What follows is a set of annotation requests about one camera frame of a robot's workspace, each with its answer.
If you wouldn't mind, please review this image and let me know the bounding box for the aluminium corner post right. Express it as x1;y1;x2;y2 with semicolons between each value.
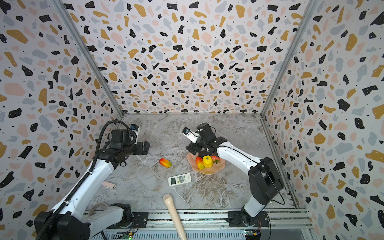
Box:
260;0;319;118

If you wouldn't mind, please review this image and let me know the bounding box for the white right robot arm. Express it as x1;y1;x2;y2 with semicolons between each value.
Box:
182;123;284;227

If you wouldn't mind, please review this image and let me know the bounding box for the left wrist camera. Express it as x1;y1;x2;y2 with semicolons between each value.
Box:
130;124;140;136

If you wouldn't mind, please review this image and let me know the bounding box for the pink wavy fruit bowl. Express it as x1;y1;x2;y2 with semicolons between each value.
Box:
187;153;226;175

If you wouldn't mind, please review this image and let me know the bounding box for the yellow fake lemon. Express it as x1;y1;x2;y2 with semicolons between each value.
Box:
202;156;213;168

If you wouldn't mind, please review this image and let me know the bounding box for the red fake strawberry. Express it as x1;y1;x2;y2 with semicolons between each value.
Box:
211;155;221;164

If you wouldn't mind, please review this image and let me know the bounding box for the aluminium corner post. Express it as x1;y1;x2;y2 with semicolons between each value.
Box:
51;1;124;119
260;0;319;118

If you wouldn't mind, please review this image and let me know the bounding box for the small pink eraser block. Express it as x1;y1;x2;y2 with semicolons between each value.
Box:
102;182;117;190

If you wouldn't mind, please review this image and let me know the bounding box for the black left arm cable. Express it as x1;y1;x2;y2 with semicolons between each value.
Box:
33;119;133;240

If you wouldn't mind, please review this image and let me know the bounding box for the white remote control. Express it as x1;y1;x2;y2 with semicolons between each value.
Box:
168;173;192;187

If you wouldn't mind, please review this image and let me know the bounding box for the red yellow fake mango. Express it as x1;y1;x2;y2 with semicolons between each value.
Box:
196;157;205;170

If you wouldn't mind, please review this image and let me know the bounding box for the aluminium corner post left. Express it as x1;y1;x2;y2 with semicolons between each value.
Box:
51;1;124;119

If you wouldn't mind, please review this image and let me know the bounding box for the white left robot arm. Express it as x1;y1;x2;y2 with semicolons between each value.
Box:
34;125;150;240

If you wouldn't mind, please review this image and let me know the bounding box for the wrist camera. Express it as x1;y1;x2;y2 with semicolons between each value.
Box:
182;127;200;144
130;124;140;136

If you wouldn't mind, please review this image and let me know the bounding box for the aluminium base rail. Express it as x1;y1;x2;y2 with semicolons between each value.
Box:
93;209;317;240

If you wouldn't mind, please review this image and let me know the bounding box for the dark fake avocado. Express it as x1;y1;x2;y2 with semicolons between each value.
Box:
199;150;211;159

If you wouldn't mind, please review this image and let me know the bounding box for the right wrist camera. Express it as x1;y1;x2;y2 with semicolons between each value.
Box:
182;127;200;144

